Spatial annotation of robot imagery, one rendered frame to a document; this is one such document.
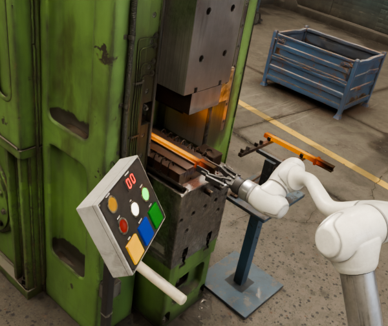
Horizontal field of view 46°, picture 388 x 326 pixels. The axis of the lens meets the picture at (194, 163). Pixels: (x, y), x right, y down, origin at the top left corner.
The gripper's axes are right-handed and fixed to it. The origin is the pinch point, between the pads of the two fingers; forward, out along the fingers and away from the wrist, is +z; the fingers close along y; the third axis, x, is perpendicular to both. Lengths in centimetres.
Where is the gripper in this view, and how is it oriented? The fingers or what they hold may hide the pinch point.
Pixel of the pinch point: (206, 167)
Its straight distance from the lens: 205.8
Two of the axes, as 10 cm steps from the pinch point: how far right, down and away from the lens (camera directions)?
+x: 1.4, -8.5, -5.1
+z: -7.5, -4.3, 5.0
